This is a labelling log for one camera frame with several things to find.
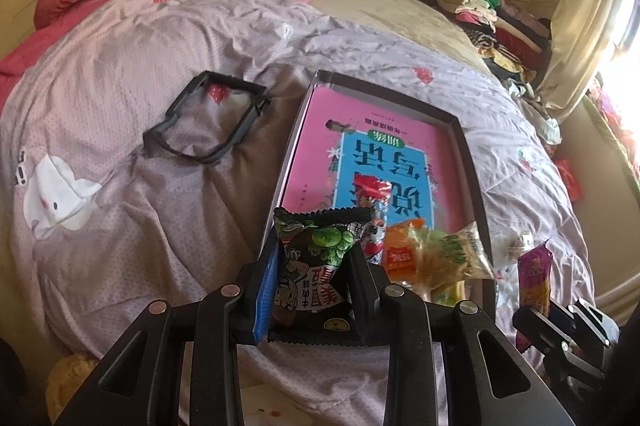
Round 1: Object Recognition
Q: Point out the orange snack packet red label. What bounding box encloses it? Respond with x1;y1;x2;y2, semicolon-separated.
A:
382;219;428;284

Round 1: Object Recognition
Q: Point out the pink and blue book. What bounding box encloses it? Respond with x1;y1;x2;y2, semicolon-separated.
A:
282;86;483;287

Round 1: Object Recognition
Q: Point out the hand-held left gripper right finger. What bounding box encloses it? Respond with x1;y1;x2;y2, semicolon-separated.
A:
347;249;576;426

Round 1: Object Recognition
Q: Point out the beige bed sheet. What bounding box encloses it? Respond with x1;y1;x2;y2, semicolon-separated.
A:
300;0;506;77

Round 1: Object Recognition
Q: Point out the cream curtain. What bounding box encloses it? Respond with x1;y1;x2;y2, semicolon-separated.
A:
537;0;626;122

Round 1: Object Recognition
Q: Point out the grey cardboard box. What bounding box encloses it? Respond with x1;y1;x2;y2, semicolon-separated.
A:
260;69;498;307

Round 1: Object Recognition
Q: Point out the black and green snack packet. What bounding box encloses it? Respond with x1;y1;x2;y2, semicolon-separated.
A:
267;206;373;347

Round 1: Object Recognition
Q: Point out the yellow plush toy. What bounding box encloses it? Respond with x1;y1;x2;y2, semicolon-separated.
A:
45;353;101;424

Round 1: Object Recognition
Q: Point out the purple printed bed cover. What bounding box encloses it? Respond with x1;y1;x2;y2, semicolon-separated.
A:
0;0;596;426

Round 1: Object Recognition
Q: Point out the red and white snack packet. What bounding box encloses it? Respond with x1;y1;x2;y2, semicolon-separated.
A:
352;173;393;264

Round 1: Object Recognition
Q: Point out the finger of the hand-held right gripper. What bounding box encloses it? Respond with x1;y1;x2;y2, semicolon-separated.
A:
512;305;568;357
550;299;618;349

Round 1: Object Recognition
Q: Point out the red plastic bag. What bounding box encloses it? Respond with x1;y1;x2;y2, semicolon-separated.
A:
554;159;586;199

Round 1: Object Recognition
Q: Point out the black plastic frame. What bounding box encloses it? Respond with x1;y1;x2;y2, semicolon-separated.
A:
142;70;271;164

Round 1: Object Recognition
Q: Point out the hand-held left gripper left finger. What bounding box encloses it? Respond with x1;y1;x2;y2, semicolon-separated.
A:
52;233;281;426

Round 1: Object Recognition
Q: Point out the stack of folded clothes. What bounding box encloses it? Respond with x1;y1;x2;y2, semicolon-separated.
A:
435;0;553;82

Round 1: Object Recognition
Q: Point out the yellow-green clear snack packet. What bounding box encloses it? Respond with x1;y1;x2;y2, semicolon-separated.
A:
412;221;496;307

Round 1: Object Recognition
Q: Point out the purple and yellow snack packet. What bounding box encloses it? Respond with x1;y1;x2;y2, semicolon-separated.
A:
515;242;554;354

